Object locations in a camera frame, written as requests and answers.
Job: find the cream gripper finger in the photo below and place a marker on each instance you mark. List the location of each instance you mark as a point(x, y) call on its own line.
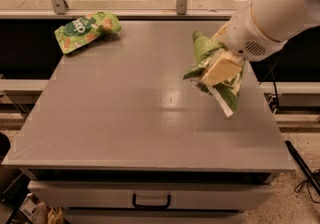
point(224, 65)

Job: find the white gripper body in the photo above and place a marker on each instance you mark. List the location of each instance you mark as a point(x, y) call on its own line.
point(245, 35)

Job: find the green jalapeno chip bag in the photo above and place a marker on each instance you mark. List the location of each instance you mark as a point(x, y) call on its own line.
point(226, 93)

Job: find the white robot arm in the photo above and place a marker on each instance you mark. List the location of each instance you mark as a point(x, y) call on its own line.
point(283, 19)

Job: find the green rice chip bag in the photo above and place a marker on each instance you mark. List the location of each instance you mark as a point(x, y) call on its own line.
point(85, 30)

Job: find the black bar on floor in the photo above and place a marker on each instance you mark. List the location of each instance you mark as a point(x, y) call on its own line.
point(311, 176)

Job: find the clutter under table left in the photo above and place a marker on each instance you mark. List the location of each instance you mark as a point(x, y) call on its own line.
point(38, 212)

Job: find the grey drawer with black handle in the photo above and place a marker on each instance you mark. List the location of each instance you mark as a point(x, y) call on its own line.
point(124, 195)

